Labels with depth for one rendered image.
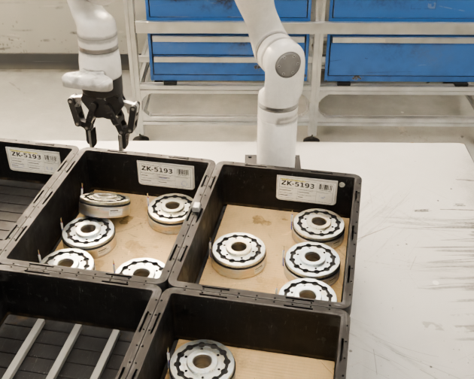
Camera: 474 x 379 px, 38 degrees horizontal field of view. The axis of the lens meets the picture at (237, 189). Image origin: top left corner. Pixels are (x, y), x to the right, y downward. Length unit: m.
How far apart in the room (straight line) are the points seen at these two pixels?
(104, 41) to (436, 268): 0.85
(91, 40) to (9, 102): 2.72
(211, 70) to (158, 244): 1.92
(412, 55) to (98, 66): 2.20
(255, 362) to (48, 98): 2.96
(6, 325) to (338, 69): 2.29
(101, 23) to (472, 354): 0.91
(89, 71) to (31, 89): 2.81
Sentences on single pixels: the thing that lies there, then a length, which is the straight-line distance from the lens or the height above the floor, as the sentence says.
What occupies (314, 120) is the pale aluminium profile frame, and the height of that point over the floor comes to 0.13.
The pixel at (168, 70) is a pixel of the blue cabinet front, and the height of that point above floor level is 0.37.
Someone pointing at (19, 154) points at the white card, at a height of 0.90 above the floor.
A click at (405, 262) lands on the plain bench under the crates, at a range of 1.59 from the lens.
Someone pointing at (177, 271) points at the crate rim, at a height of 0.93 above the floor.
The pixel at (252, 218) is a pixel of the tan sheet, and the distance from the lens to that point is 1.45.
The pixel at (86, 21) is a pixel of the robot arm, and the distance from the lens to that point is 1.25.
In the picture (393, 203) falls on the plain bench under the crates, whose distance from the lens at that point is 1.77.
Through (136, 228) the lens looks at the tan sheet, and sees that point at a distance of 1.44.
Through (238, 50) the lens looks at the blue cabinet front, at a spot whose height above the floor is 0.47.
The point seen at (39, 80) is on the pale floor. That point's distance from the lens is 4.18.
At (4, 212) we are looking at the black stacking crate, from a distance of 1.55.
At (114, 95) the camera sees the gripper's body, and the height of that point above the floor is 1.12.
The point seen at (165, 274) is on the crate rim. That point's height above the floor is 0.93.
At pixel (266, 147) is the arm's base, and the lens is 1.60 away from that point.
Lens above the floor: 1.68
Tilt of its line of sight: 34 degrees down
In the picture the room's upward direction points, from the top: straight up
